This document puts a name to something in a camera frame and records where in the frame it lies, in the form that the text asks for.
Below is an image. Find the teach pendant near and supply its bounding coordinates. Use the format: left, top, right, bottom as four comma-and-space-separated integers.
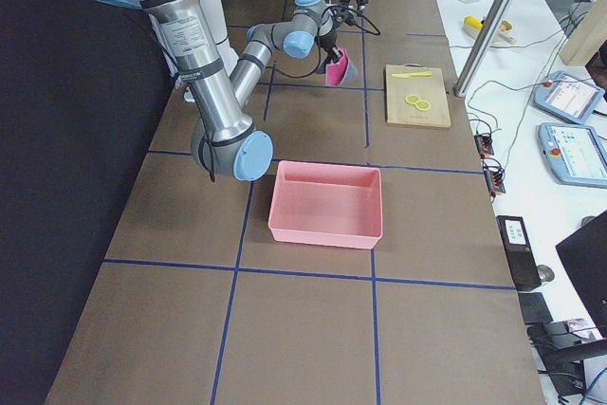
537, 122, 606, 189

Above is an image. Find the black power strip far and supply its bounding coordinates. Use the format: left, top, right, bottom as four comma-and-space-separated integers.
474, 133, 494, 158

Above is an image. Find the black power strip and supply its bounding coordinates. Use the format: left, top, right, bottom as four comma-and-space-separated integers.
483, 164, 506, 197
474, 133, 494, 158

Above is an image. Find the lemon slice near board edge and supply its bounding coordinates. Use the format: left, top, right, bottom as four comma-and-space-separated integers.
405, 94, 420, 105

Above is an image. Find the grey and pink cloth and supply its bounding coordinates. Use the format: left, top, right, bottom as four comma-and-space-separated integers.
324, 47, 358, 86

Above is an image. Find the teach pendant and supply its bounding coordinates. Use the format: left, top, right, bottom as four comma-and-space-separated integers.
537, 122, 606, 189
533, 70, 605, 125

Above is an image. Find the black box with label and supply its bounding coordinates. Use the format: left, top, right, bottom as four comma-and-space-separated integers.
496, 215, 542, 291

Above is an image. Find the lemon slice beside knife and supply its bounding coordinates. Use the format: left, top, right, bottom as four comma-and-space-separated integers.
414, 100, 432, 112

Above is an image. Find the yellow plastic knife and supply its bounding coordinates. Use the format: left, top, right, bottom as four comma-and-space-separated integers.
390, 71, 432, 79

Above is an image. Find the black monitor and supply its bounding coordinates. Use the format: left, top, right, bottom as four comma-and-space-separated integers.
556, 213, 606, 336

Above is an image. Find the aluminium frame post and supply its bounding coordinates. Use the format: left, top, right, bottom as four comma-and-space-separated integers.
453, 0, 513, 98

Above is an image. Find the teach pendant far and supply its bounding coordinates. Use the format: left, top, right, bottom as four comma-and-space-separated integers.
533, 70, 605, 125

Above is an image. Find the black power strip near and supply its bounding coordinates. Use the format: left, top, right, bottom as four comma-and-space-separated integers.
483, 164, 506, 197

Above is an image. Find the pink plastic bin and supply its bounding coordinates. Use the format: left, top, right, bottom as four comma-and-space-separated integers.
268, 160, 383, 249

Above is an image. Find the bamboo cutting board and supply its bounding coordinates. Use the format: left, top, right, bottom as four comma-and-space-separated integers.
385, 64, 451, 128

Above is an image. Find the wooden dustpan with corn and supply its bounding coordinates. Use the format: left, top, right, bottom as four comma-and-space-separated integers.
463, 15, 518, 48

